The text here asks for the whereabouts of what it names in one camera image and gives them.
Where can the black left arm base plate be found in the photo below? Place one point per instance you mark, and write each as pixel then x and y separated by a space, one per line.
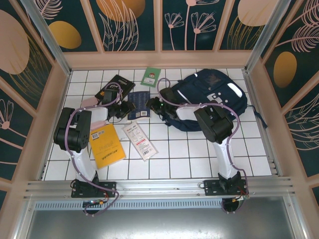
pixel 109 188

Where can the pink pencil case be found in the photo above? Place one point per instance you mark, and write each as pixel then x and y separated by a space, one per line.
pixel 89 101

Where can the black book with gold print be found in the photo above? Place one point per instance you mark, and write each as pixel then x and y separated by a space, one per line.
pixel 117 84

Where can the aluminium frame post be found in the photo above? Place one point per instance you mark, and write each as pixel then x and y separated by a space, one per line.
pixel 48 37
pixel 265 35

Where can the dark blue notebook with barcode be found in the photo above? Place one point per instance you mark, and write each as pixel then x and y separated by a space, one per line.
pixel 140 104

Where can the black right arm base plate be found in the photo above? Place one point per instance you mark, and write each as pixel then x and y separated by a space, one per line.
pixel 211 186

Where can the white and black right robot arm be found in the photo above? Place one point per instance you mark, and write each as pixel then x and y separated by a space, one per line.
pixel 214 124

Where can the yellow book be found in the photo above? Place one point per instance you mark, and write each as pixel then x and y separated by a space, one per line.
pixel 107 147

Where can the navy blue backpack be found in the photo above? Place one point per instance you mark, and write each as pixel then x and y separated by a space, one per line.
pixel 214 87

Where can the green booklet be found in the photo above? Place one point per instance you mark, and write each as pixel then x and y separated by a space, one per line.
pixel 151 76

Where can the aluminium mounting rail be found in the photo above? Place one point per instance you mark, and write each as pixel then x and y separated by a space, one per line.
pixel 162 185

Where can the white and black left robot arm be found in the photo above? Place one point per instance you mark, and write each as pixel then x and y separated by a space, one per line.
pixel 72 134

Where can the clear stationery pack with red label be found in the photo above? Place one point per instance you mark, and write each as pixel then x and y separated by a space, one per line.
pixel 140 140

